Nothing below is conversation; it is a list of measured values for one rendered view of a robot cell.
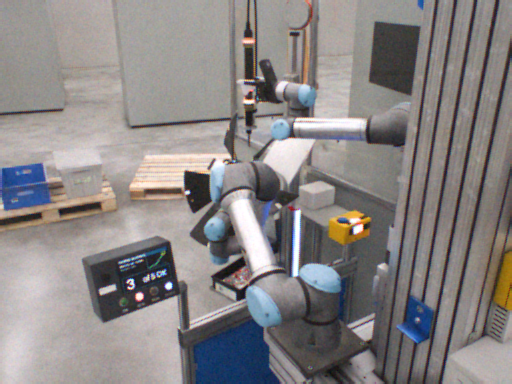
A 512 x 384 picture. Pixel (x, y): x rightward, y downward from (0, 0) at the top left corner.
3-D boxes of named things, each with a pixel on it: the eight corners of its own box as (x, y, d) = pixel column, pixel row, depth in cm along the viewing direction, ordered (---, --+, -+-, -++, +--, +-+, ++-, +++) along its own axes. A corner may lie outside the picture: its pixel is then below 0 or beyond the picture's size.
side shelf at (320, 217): (313, 197, 284) (314, 193, 283) (356, 220, 257) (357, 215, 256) (282, 207, 272) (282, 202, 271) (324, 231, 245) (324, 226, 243)
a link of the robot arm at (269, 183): (280, 149, 157) (255, 233, 193) (250, 153, 153) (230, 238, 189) (293, 174, 150) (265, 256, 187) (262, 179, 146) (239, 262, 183)
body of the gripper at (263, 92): (252, 100, 191) (274, 105, 183) (252, 78, 187) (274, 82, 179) (265, 97, 195) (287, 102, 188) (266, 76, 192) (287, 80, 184)
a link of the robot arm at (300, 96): (304, 110, 172) (305, 87, 169) (282, 105, 180) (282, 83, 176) (317, 107, 177) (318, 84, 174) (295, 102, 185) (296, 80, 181)
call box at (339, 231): (353, 229, 218) (354, 209, 214) (369, 238, 210) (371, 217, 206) (327, 239, 209) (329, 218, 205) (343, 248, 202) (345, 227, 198)
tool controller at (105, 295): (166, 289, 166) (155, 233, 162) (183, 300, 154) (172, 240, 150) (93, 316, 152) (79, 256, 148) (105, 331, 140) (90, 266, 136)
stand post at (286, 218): (281, 336, 293) (286, 164, 246) (290, 344, 286) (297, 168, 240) (276, 338, 290) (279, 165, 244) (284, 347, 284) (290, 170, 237)
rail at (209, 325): (350, 268, 222) (352, 253, 219) (356, 272, 219) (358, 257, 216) (178, 343, 175) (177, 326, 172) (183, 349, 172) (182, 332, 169)
